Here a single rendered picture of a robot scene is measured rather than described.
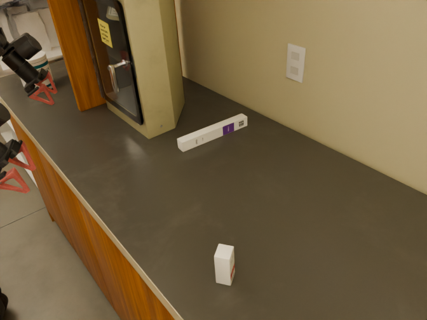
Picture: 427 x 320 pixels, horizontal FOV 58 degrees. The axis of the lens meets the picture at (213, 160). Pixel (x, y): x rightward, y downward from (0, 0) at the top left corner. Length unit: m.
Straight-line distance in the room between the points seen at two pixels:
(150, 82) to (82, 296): 1.25
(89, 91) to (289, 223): 0.97
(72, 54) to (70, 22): 0.11
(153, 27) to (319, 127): 0.61
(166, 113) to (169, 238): 0.52
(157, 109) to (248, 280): 0.68
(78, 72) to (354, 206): 1.08
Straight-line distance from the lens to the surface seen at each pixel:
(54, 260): 2.36
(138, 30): 1.20
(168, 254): 0.93
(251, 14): 1.39
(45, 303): 2.19
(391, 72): 1.11
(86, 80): 1.58
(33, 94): 1.45
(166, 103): 1.32
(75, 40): 1.53
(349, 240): 0.97
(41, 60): 1.84
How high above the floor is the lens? 1.63
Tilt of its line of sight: 35 degrees down
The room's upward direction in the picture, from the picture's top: 4 degrees counter-clockwise
